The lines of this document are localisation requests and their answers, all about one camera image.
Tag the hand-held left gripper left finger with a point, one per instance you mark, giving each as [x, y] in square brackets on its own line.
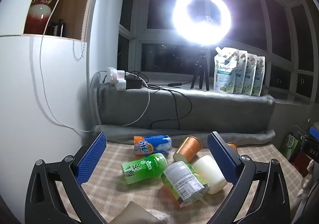
[91, 158]

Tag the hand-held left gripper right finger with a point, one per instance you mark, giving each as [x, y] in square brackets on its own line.
[221, 158]

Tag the green cup with white label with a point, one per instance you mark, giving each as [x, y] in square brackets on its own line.
[184, 182]

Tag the green tea cup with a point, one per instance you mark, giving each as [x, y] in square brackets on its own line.
[144, 168]

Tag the blue and orange can cup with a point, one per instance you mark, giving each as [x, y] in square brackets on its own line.
[152, 144]

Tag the green packet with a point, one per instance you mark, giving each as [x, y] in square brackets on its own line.
[290, 145]

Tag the white cloth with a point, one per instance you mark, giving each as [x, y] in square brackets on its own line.
[308, 176]

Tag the beige checkered cloth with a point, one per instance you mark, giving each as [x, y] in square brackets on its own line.
[261, 154]

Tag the grey cushion backrest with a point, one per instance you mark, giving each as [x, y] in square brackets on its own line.
[219, 111]

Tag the brown paper piece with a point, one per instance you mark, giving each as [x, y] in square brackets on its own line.
[133, 214]

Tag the white power strip with plugs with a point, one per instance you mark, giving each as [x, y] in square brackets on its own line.
[117, 78]

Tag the black power adapter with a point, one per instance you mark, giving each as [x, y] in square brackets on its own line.
[133, 83]

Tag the white refill pouch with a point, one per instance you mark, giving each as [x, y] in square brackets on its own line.
[251, 77]
[242, 74]
[225, 72]
[259, 79]

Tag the black tripod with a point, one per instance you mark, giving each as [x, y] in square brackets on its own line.
[199, 69]

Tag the white cabinet with wooden niche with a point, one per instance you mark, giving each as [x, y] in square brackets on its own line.
[22, 94]

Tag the dark glass bottles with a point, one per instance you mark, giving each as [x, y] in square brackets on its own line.
[57, 28]

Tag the red and white vase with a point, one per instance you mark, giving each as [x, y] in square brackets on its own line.
[39, 12]

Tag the window frame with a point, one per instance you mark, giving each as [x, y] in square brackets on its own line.
[134, 37]

